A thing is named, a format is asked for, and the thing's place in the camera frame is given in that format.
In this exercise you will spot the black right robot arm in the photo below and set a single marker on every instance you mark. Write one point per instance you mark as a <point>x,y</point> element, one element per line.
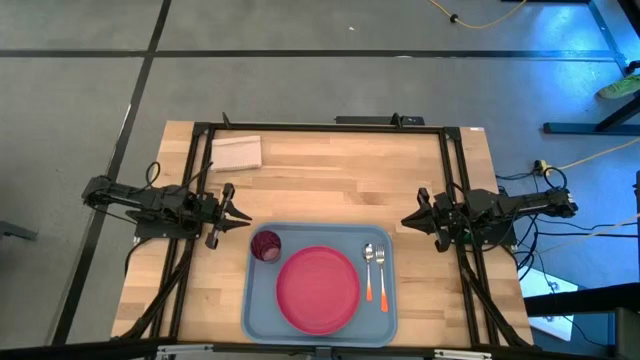
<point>520,205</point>

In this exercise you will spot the white paper sheet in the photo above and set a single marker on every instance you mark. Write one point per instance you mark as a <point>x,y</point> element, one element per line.
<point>547,295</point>

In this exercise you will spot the silver bracket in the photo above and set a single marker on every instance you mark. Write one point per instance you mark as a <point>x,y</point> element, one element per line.
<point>185,348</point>
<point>462,354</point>

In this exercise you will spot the pink round plate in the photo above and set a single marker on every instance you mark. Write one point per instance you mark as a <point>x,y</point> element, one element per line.
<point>318,290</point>

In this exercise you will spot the blue plastic tray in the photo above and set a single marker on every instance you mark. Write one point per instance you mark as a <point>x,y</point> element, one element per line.
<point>260,305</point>

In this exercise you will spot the beige folded cloth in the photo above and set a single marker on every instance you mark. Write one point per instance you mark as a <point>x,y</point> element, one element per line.
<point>236,154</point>

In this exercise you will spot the black bar device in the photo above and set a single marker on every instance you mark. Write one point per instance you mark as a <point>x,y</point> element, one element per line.
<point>375,120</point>

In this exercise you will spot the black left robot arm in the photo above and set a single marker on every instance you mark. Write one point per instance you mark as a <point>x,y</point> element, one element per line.
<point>140,197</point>

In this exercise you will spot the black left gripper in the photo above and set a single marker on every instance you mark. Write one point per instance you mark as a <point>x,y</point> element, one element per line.
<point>210,212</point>

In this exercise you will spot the red ribbed cup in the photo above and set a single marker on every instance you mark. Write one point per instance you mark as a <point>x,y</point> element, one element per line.
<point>266,246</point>

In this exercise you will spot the person's green shoe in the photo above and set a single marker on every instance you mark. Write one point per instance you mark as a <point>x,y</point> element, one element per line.
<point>622,86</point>

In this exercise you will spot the black table leg frame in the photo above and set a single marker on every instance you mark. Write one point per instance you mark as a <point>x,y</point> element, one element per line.
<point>580,128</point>

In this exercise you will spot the black aluminium table frame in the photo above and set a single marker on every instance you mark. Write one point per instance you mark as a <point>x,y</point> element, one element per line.
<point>325,128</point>

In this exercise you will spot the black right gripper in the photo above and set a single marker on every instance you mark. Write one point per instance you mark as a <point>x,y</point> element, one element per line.
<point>447,217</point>

